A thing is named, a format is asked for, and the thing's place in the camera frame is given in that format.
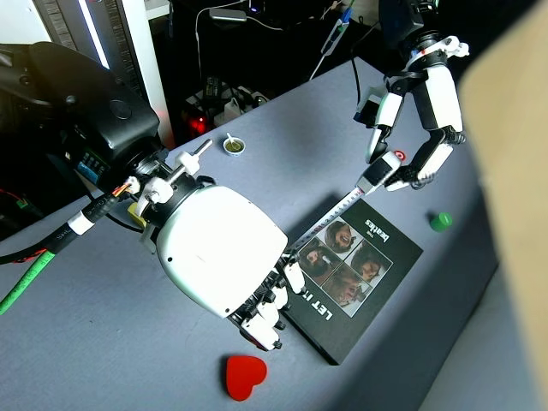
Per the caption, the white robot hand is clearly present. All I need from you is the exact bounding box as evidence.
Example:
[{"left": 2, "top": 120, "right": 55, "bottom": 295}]
[
  {"left": 155, "top": 184, "right": 307, "bottom": 353},
  {"left": 354, "top": 66, "right": 468, "bottom": 193}
]

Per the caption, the white ruler strip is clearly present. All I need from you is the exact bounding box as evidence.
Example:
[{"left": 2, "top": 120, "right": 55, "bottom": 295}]
[{"left": 284, "top": 149, "right": 407, "bottom": 260}]

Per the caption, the black Let It Be album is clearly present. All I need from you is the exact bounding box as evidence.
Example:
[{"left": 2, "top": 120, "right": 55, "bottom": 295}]
[{"left": 280, "top": 194, "right": 425, "bottom": 366}]

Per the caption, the beige blurred panel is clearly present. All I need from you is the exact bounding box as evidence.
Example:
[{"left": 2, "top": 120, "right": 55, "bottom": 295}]
[{"left": 456, "top": 0, "right": 548, "bottom": 411}]

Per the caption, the yellow block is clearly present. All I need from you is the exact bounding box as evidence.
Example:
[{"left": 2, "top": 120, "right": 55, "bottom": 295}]
[{"left": 127, "top": 201, "right": 149, "bottom": 230}]

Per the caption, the small toy bowl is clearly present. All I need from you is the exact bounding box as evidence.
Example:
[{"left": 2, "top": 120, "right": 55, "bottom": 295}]
[{"left": 222, "top": 133, "right": 247, "bottom": 156}]

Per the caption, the green cylinder block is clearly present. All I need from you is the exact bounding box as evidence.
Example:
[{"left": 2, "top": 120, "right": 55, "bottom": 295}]
[{"left": 429, "top": 211, "right": 454, "bottom": 233}]

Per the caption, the red heart block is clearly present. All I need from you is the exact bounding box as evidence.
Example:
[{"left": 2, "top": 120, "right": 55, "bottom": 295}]
[{"left": 221, "top": 354, "right": 269, "bottom": 402}]

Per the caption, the grey table cloth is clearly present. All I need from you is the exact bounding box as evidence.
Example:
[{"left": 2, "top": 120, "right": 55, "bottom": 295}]
[{"left": 0, "top": 57, "right": 515, "bottom": 411}]

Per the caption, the white power strip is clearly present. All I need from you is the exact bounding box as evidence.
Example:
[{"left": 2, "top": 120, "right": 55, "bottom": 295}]
[{"left": 222, "top": 85, "right": 271, "bottom": 125}]

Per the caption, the black power adapter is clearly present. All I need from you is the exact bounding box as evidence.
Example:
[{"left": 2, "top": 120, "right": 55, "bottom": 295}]
[{"left": 203, "top": 74, "right": 223, "bottom": 108}]

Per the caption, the grey flat box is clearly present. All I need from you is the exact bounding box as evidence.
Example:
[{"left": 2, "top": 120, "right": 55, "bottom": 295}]
[{"left": 208, "top": 8, "right": 248, "bottom": 22}]

